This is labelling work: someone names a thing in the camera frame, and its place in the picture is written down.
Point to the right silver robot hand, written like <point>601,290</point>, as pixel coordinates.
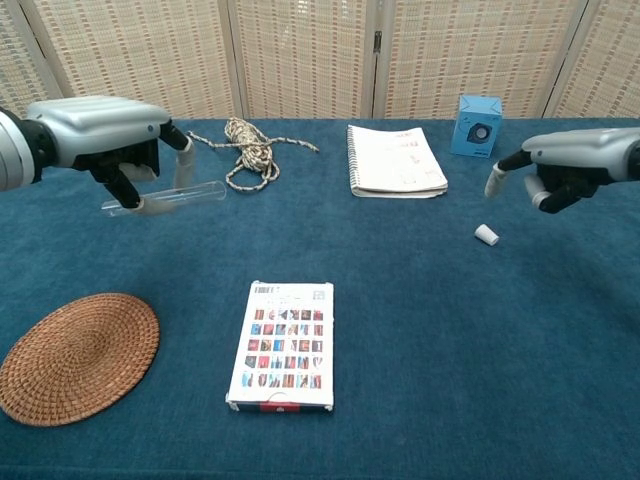
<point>580,147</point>

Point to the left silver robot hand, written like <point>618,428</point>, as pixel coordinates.
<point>100,125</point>

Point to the clear glass test tube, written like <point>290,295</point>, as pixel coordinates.
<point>200,192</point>

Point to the white tube cap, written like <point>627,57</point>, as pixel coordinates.
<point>487,234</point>

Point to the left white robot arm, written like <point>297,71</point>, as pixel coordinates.
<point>12,150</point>

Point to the blue speaker carton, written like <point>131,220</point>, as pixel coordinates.
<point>477,125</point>

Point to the white spiral notebook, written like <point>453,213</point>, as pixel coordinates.
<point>395,160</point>

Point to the bamboo folding screen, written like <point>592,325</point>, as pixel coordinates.
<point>300,55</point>

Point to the blue table cloth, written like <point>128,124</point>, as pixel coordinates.
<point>450,325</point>

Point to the black screen hinge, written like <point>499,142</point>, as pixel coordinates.
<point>377,41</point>

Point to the round woven rattan coaster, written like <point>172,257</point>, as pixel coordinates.
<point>75,357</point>

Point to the white picture card box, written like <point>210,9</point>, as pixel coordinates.
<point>282,345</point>

